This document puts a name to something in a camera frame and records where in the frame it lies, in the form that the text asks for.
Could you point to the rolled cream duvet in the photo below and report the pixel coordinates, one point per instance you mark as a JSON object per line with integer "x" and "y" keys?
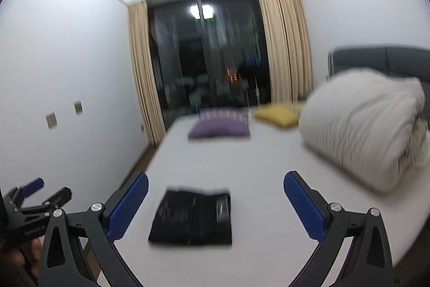
{"x": 359, "y": 125}

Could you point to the metal wall switch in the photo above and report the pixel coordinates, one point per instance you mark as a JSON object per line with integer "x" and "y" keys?
{"x": 78, "y": 107}
{"x": 51, "y": 120}

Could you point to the grey headboard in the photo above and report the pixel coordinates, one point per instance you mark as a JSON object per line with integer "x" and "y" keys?
{"x": 369, "y": 60}

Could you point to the yellow pillow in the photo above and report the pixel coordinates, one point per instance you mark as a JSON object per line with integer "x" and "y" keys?
{"x": 277, "y": 115}

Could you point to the beige curtain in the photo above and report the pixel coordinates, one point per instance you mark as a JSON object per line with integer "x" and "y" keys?
{"x": 285, "y": 45}
{"x": 144, "y": 72}

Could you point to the purple pillow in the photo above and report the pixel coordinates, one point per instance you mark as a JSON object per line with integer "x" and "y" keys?
{"x": 218, "y": 127}

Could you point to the black pants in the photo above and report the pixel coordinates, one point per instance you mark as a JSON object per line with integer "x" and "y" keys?
{"x": 191, "y": 219}

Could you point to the white bed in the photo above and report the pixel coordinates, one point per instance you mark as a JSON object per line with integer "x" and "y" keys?
{"x": 262, "y": 159}

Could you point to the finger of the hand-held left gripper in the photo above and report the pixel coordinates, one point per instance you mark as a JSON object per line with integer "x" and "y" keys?
{"x": 32, "y": 187}
{"x": 58, "y": 199}

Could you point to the person's left hand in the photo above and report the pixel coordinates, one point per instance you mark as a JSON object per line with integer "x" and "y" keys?
{"x": 20, "y": 263}

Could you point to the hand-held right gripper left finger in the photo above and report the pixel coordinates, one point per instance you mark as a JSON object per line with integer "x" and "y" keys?
{"x": 129, "y": 206}

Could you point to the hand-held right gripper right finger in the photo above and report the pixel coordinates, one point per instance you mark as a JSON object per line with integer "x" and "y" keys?
{"x": 304, "y": 206}

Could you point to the dark glass window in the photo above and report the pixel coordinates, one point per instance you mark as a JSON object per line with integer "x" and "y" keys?
{"x": 188, "y": 65}

